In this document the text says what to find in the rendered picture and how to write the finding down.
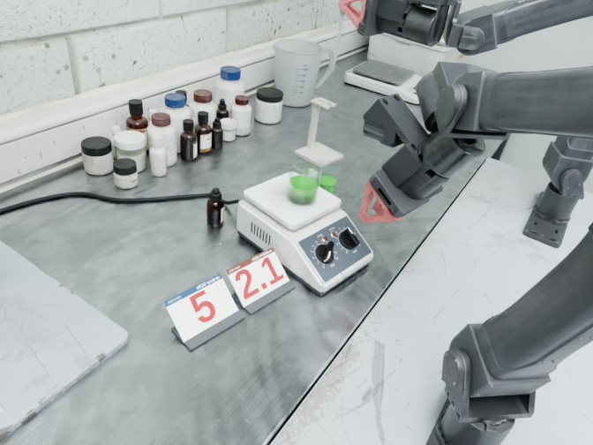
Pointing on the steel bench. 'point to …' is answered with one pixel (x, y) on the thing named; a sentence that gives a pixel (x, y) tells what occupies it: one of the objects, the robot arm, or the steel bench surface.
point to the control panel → (342, 260)
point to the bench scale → (385, 79)
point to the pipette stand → (316, 131)
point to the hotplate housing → (265, 222)
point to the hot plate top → (269, 190)
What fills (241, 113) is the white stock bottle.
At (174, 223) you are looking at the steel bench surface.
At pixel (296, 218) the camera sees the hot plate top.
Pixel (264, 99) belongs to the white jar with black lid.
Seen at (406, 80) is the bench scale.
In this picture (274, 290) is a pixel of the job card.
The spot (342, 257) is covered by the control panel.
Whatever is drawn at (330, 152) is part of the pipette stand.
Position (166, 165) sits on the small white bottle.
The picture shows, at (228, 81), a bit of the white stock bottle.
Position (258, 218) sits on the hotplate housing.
